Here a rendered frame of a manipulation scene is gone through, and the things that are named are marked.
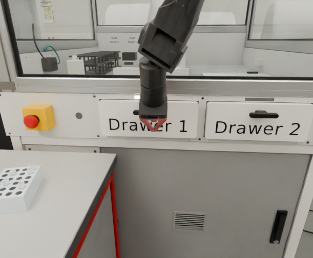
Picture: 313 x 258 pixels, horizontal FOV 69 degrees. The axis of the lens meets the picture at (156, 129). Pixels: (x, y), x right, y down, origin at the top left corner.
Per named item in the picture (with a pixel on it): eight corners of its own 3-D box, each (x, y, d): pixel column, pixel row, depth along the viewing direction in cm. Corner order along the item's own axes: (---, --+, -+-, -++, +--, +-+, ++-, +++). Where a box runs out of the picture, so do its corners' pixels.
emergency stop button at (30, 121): (37, 129, 64) (34, 116, 63) (23, 129, 64) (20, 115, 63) (42, 126, 67) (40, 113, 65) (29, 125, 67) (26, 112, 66)
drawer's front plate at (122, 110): (196, 138, 67) (199, 102, 63) (101, 135, 70) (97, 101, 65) (195, 136, 69) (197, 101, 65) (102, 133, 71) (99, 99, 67)
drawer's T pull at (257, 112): (278, 119, 60) (279, 113, 59) (249, 118, 60) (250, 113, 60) (273, 114, 63) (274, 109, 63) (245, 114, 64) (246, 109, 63)
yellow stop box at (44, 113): (47, 132, 67) (43, 108, 64) (24, 131, 67) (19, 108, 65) (56, 126, 71) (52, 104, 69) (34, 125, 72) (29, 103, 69)
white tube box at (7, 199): (26, 211, 47) (23, 196, 46) (-18, 216, 46) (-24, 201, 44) (43, 177, 58) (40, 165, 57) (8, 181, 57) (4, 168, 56)
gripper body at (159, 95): (166, 91, 59) (167, 67, 53) (166, 120, 52) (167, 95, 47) (141, 91, 59) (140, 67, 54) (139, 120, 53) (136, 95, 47)
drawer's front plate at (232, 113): (306, 142, 65) (316, 105, 61) (204, 138, 67) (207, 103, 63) (303, 139, 67) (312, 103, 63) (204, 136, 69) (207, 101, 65)
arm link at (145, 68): (133, 60, 45) (159, 68, 43) (149, 44, 49) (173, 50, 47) (136, 88, 50) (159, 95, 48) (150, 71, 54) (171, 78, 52)
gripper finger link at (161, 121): (166, 118, 64) (167, 92, 57) (166, 137, 59) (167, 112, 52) (142, 117, 64) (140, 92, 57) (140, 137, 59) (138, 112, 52)
